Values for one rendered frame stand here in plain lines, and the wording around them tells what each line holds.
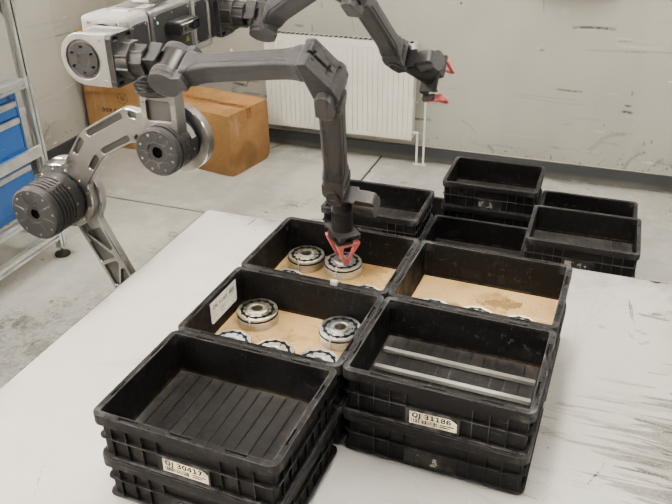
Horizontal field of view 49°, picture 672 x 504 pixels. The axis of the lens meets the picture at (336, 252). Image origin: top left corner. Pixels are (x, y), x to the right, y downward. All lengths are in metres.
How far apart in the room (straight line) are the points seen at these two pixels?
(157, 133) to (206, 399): 0.78
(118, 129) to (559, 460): 1.51
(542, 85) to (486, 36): 0.44
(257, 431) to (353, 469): 0.24
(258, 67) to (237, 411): 0.72
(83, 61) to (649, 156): 3.62
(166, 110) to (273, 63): 0.59
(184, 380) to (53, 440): 0.33
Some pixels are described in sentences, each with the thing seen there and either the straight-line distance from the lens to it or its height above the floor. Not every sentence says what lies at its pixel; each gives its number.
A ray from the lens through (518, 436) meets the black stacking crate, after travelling 1.55.
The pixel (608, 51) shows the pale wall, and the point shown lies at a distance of 4.61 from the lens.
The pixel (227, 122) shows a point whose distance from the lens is 4.65.
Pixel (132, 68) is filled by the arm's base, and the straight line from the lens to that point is 1.79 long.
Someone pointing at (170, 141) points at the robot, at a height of 1.17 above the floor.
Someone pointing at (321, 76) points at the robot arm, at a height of 1.46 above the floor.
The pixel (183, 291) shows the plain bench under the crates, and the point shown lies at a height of 0.70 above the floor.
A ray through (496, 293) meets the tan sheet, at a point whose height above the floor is 0.83.
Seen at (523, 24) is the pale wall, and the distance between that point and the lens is 4.62.
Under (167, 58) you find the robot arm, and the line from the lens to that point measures 1.75.
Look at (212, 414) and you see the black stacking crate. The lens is 1.63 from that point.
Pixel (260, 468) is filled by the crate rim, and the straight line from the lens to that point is 1.38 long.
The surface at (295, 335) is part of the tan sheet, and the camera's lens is 1.83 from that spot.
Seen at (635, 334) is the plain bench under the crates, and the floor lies 0.70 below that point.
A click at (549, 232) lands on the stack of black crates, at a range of 3.10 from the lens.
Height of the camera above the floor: 1.90
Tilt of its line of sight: 29 degrees down
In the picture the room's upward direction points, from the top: 1 degrees counter-clockwise
